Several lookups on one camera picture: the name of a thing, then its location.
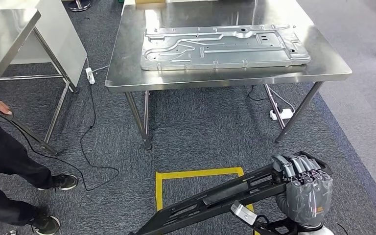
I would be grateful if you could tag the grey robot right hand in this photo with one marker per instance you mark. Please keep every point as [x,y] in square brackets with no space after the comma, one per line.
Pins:
[308,198]

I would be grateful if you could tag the black plastic frame part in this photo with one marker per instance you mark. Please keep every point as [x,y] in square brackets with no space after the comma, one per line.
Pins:
[230,194]

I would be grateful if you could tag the large steel workbench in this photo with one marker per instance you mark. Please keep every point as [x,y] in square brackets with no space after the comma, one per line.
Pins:
[136,65]

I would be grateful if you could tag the person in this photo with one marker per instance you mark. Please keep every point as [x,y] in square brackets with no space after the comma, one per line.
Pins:
[0,155]

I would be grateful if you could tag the small steel table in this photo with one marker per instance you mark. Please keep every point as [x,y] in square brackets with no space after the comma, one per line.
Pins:
[3,35]

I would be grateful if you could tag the white power strip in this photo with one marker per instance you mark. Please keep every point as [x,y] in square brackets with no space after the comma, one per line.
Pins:
[90,76]
[282,114]

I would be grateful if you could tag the white board panel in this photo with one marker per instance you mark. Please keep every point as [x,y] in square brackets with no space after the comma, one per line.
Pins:
[58,39]

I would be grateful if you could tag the round chrome stool base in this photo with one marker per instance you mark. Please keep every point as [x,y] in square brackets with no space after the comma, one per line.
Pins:
[79,6]

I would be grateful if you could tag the yellow floor tape square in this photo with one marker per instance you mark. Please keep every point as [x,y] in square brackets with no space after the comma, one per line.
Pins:
[159,194]

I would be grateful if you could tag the stamped sheet metal panel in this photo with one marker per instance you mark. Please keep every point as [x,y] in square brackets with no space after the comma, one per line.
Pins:
[223,48]

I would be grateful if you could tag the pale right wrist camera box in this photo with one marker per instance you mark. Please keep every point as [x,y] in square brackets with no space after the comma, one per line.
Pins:
[242,212]

